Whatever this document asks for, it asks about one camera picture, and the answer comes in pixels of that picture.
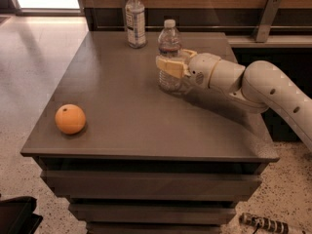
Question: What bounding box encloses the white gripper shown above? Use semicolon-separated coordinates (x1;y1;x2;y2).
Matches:
156;49;221;89

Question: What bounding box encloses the grey drawer cabinet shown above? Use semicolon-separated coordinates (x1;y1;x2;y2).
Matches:
22;31;278;234

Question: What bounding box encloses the black bin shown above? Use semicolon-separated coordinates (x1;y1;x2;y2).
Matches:
0;196;43;234

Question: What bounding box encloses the tall labelled water bottle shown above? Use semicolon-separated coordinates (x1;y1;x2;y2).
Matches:
125;0;146;49

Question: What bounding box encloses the clear ribbed water bottle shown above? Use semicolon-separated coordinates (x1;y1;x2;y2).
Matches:
158;19;182;93

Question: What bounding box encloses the striped power strip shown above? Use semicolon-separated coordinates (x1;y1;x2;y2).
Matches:
239;213;290;234

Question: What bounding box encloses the metal wall bracket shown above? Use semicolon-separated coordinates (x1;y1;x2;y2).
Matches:
253;0;282;43

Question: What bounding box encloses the metal wall rail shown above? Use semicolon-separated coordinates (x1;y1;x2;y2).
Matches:
96;25;258;31

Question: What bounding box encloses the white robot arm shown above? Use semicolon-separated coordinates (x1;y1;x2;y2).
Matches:
156;50;312;150

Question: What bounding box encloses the orange fruit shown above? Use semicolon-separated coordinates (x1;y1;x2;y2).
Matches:
55;104;86;135

